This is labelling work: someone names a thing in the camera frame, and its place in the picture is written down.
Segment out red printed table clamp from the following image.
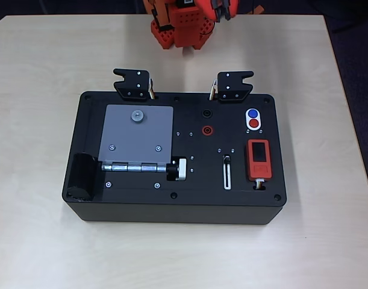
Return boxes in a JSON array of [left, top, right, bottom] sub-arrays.
[[200, 17, 215, 39], [149, 18, 176, 51]]

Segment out grey round door knob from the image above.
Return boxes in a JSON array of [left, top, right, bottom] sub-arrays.
[[130, 108, 145, 123]]

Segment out grey hinged door plate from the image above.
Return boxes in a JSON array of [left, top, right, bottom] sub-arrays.
[[98, 104, 175, 165]]

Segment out white hinge end block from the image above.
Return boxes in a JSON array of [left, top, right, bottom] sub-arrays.
[[174, 157, 188, 182]]

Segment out red display module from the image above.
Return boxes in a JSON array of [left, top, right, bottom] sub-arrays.
[[246, 139, 274, 181]]

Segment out silver metal hinge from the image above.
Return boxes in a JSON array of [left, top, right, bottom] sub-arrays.
[[101, 161, 168, 173]]

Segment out black task board box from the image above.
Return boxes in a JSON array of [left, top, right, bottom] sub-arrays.
[[61, 90, 286, 226]]

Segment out black cable bracket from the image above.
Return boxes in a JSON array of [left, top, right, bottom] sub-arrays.
[[215, 70, 254, 104], [113, 68, 156, 102]]

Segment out black cylinder post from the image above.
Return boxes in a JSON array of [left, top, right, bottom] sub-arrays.
[[65, 152, 102, 202]]

